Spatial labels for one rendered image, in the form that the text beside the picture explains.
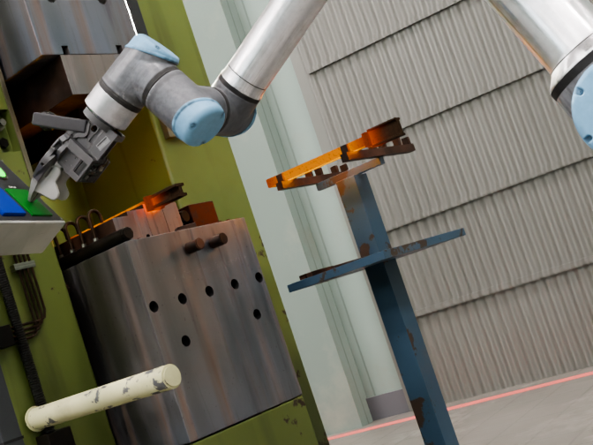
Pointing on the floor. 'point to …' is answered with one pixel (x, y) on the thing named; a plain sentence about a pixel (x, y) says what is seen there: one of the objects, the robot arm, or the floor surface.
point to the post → (9, 426)
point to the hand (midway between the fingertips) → (31, 193)
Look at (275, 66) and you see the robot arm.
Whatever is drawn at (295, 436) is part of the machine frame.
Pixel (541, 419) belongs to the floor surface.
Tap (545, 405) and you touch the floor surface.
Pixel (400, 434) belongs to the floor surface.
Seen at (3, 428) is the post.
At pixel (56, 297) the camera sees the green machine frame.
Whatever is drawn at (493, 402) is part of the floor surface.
